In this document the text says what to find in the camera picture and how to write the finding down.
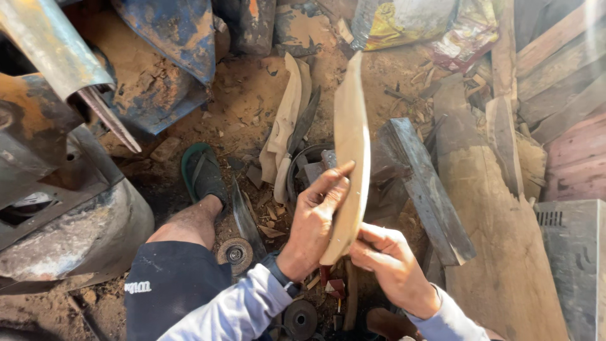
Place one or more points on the upright wooden slat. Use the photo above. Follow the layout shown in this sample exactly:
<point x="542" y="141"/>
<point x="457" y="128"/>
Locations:
<point x="504" y="52"/>

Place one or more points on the red white plastic bag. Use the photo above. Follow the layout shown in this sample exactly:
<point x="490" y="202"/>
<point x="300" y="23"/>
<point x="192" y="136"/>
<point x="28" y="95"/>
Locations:
<point x="466" y="40"/>

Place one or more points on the large brown wooden plank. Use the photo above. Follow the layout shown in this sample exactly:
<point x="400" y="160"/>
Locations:
<point x="492" y="246"/>

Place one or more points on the bare steel machete blade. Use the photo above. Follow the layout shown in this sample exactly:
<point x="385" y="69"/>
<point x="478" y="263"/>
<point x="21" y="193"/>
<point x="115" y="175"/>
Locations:
<point x="246" y="220"/>

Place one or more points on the person's dark shorts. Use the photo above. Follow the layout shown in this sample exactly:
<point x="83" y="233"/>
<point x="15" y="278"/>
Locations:
<point x="170" y="289"/>

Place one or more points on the person's right hand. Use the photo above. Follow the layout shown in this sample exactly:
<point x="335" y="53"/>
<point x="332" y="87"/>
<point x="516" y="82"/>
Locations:
<point x="397" y="274"/>

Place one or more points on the small metal anvil block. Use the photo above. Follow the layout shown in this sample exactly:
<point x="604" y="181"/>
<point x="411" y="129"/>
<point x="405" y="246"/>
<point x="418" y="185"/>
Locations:
<point x="316" y="169"/>

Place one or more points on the dark wrist watch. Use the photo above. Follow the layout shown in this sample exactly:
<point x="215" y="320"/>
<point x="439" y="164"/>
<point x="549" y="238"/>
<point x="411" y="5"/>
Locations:
<point x="279" y="272"/>

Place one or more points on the grey rusty metal machine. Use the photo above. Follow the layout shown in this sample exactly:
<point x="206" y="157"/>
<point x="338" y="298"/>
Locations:
<point x="52" y="199"/>

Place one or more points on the blue rusty metal panel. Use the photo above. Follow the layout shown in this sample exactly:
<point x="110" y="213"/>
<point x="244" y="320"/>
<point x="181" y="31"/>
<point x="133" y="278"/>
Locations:
<point x="170" y="57"/>

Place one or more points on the yellow plastic bag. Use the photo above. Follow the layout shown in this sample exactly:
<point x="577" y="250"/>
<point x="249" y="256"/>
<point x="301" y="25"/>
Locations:
<point x="402" y="23"/>

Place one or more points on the person's left hand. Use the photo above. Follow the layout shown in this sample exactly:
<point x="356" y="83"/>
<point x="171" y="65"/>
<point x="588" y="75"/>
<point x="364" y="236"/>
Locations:
<point x="310" y="232"/>

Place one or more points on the person's left leg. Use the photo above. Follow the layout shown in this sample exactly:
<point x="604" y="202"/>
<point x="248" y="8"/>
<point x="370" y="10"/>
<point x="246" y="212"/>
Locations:
<point x="189" y="222"/>

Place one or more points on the narrow curved wooden offcut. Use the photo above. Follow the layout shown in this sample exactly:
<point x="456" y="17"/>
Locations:
<point x="504" y="142"/>

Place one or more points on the rusty metal blade strip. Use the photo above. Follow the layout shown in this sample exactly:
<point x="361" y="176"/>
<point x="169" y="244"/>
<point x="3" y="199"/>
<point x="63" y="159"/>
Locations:
<point x="111" y="121"/>

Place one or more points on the dark metal can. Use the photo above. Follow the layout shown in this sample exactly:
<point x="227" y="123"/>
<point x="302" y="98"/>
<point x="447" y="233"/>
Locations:
<point x="255" y="26"/>

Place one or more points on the pale wooden sheath blank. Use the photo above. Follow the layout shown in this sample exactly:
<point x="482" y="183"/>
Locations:
<point x="284" y="118"/>

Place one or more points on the small brown wood block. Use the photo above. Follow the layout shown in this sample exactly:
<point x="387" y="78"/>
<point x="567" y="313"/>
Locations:
<point x="165" y="149"/>

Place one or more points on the worn grinding disc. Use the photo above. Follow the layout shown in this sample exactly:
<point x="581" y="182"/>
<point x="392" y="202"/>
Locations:
<point x="235" y="255"/>

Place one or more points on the red paper scrap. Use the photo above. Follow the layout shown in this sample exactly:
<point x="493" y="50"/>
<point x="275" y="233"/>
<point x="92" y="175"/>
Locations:
<point x="334" y="284"/>

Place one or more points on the grey weathered wooden beam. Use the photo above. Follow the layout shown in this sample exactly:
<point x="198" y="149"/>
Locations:
<point x="426" y="189"/>

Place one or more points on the dark grinding disc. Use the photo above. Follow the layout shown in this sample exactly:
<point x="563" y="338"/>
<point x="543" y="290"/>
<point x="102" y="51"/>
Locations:
<point x="300" y="319"/>

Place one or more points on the green black flip-flop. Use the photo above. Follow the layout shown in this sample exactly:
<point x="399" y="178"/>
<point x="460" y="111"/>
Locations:
<point x="203" y="173"/>

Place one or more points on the curved pale wooden blank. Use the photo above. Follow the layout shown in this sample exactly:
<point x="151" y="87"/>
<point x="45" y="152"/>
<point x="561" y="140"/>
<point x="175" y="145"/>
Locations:
<point x="351" y="142"/>

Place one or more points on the grey metal box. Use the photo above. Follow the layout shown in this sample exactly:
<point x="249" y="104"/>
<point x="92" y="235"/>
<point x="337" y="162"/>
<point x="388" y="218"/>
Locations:
<point x="575" y="265"/>

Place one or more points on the stack of wooden planks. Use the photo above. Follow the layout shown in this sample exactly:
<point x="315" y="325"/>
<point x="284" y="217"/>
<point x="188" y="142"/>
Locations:
<point x="563" y="85"/>

